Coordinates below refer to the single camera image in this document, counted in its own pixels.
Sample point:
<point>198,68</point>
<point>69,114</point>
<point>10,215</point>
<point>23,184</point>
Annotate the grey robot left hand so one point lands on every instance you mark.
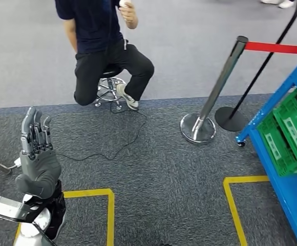
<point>38,166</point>

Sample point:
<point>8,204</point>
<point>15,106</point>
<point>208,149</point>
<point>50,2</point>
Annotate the blue metal shelf rack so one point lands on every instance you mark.
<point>292,197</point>

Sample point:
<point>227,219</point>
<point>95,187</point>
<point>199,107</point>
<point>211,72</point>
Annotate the white power strip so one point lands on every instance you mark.
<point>17,162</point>

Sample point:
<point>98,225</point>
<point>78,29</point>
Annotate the yellow floor tape marking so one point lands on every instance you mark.
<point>110,217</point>

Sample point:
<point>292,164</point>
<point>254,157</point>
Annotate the chrome base black stool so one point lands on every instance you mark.
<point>110,88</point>

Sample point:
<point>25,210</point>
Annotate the person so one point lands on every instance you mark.
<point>99,51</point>

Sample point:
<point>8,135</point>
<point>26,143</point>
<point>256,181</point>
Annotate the small white handheld device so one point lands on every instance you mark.
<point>124,3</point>

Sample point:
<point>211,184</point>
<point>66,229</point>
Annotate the green plastic crate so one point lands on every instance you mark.
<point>273,146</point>
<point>295,129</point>

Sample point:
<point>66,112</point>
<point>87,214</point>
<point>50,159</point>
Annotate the red barrier belt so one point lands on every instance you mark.
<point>276,48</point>

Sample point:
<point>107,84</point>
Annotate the pair of pale shoes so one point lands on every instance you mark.
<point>279,2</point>

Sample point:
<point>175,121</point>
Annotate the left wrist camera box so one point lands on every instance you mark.
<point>8,208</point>

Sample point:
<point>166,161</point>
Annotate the chrome stanchion post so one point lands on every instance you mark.
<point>215,91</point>

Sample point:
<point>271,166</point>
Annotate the black stanchion post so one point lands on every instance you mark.
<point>230,119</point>

